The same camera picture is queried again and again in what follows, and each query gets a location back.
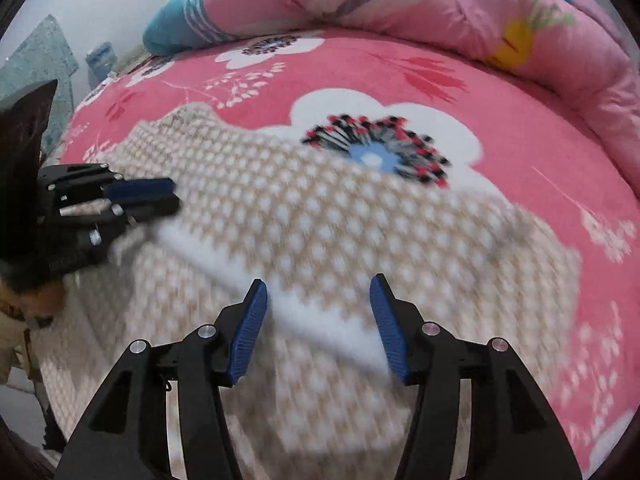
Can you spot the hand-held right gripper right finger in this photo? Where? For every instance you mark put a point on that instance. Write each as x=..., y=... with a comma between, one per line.
x=387, y=330

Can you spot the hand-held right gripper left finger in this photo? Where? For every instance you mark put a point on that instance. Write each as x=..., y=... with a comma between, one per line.
x=247, y=335

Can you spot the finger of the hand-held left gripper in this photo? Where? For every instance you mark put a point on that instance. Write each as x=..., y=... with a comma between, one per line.
x=160, y=206
x=140, y=189

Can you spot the beige checked knit coat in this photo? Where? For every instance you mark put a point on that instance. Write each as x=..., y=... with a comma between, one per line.
x=325, y=220

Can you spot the person's left hand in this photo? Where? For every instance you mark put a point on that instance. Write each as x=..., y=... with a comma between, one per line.
x=35, y=305

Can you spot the teal patterned cloth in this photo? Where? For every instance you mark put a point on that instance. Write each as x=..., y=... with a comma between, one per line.
x=40, y=55

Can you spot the pink floral bed sheet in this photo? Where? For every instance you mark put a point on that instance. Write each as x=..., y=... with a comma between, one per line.
x=525, y=125

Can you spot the pink printed quilt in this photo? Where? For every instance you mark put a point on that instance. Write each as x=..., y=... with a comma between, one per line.
x=450, y=10

